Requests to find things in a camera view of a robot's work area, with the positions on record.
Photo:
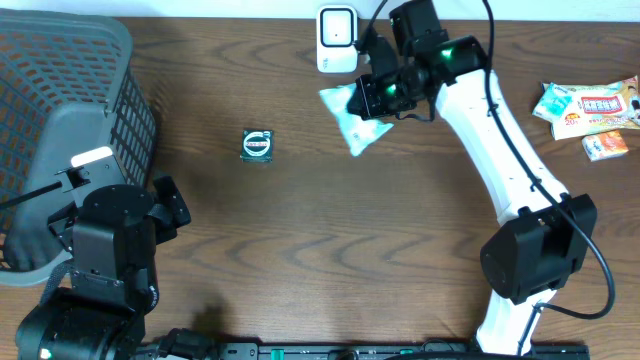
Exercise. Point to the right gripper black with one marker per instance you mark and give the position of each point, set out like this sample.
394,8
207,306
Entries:
364,103

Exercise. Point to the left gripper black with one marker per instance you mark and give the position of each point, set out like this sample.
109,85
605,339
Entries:
164,226

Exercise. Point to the teal snack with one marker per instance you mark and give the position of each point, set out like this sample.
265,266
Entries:
357,133

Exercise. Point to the black round-label item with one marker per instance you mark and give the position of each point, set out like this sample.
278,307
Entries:
257,146

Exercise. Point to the teal tissue pack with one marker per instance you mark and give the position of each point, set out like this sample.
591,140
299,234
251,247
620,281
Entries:
553,102

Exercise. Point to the yellow snack bag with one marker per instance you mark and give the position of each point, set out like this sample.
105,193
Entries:
594,109

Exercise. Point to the orange juice carton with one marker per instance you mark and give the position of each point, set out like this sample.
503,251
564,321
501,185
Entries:
604,146

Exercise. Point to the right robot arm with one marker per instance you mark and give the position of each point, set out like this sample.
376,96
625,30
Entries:
543,230

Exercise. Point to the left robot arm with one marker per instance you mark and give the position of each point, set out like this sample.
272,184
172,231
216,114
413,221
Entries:
94,305

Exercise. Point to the white barcode scanner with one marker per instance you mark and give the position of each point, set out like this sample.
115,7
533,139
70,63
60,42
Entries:
336,34

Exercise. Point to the grey plastic mesh basket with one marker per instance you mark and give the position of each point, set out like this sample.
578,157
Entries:
67,87

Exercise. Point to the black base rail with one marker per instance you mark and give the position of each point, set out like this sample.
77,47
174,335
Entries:
252,351

